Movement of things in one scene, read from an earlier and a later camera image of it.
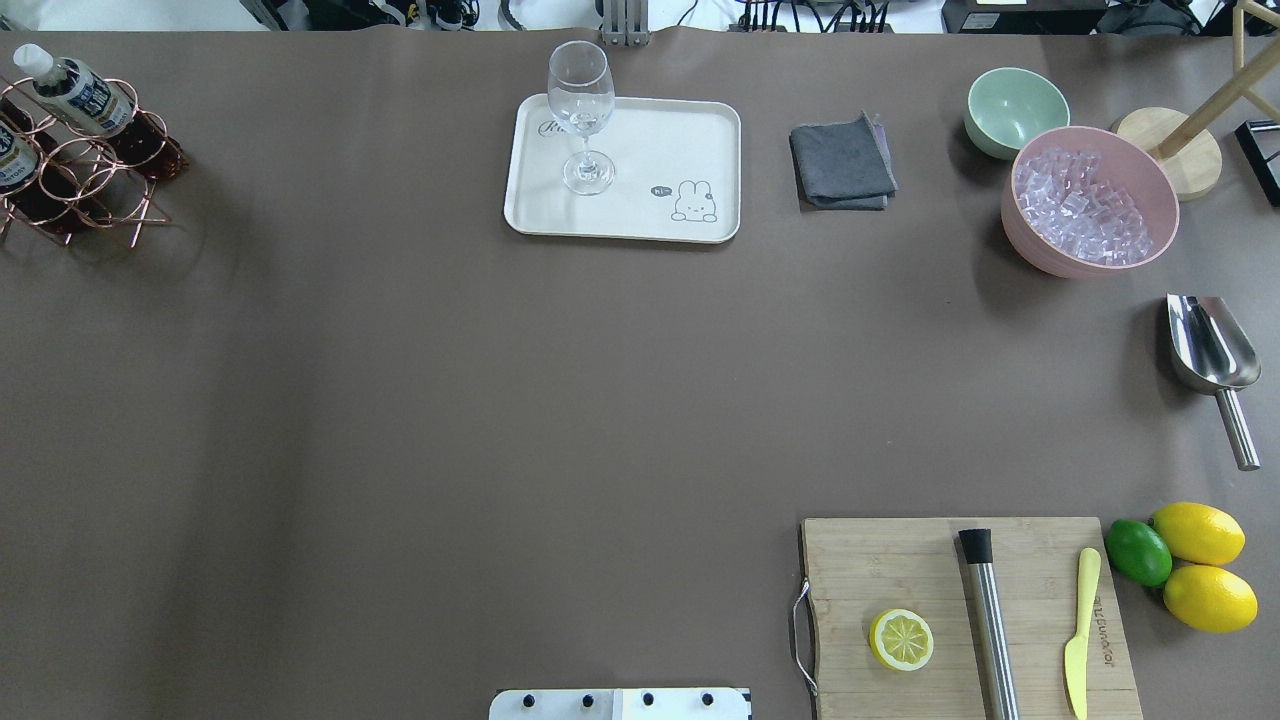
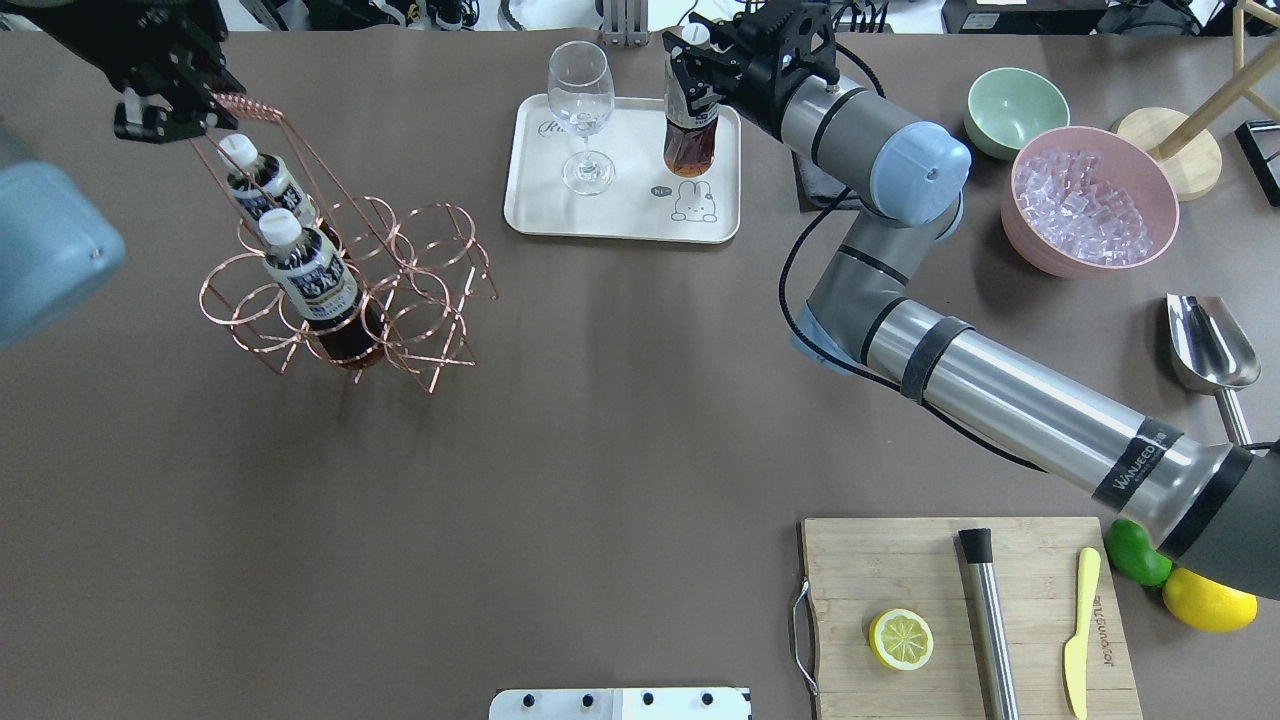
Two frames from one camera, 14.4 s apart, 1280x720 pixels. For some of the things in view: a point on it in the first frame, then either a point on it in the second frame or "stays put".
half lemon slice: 901,639 stays put
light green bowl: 1008,106 stays put
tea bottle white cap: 77,92 to 280,227
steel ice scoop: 1212,352 stays put
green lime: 1139,552 stays put
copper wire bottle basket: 63,178 to 357,279
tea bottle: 20,160 to 261,182
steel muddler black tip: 977,547 stays put
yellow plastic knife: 1077,648 stays put
